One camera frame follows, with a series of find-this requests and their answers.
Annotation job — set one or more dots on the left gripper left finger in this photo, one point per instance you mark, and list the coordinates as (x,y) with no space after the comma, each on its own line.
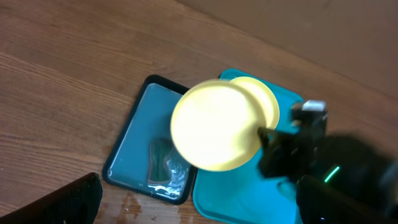
(77,202)

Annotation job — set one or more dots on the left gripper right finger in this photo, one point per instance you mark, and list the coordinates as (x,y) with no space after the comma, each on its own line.
(317,203)

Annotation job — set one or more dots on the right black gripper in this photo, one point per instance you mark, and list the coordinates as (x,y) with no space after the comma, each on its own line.
(290,155)

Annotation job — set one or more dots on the yellow-green plate top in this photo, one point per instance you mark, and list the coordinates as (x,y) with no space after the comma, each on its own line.
(264,96)

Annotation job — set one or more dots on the yellow-green plate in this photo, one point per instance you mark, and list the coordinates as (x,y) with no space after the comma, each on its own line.
(214,125)
(264,96)

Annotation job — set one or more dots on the dark green sponge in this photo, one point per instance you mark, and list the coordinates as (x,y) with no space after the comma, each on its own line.
(159,153)

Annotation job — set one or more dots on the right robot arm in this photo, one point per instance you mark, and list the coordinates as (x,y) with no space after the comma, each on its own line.
(338,178)

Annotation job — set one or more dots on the teal plastic serving tray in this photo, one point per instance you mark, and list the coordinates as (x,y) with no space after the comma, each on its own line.
(242,195)

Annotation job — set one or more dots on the black tray with water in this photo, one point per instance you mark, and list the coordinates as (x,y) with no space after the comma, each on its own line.
(128,162)

